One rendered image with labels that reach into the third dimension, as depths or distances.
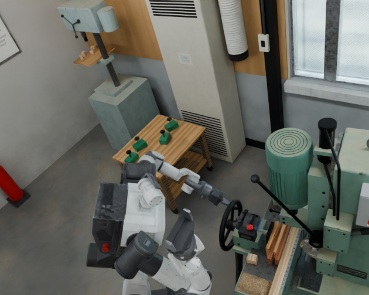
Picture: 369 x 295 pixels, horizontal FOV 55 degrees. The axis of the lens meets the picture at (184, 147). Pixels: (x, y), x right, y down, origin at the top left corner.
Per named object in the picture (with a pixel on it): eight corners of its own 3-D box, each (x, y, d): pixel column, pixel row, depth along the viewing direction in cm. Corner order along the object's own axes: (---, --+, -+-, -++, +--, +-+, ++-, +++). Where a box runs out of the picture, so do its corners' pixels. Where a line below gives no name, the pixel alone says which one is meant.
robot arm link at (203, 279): (199, 280, 124) (213, 305, 136) (206, 255, 131) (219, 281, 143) (172, 277, 129) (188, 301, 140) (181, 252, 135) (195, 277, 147)
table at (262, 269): (258, 194, 202) (257, 187, 198) (313, 206, 187) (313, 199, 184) (217, 290, 166) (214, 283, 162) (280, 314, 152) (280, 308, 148)
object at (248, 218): (242, 215, 179) (241, 208, 176) (263, 220, 174) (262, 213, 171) (233, 236, 172) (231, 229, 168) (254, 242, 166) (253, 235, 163)
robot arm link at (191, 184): (198, 197, 209) (181, 187, 210) (207, 181, 208) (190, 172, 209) (197, 200, 197) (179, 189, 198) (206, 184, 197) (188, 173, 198)
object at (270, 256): (281, 226, 176) (280, 220, 173) (284, 227, 175) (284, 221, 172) (267, 264, 163) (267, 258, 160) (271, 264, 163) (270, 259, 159)
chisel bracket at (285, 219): (284, 213, 171) (283, 203, 166) (314, 221, 164) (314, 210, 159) (279, 226, 167) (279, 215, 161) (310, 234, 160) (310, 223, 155)
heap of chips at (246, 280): (243, 271, 163) (242, 267, 161) (272, 281, 157) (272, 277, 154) (236, 289, 158) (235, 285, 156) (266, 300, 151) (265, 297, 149)
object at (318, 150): (318, 149, 134) (319, 114, 123) (340, 152, 130) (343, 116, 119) (313, 164, 129) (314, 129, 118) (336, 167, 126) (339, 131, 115)
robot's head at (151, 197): (146, 212, 143) (150, 198, 137) (135, 194, 149) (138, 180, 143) (160, 207, 146) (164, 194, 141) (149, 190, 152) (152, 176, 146)
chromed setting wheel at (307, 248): (301, 249, 159) (301, 233, 151) (330, 257, 153) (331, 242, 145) (300, 254, 157) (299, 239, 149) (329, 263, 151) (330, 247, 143)
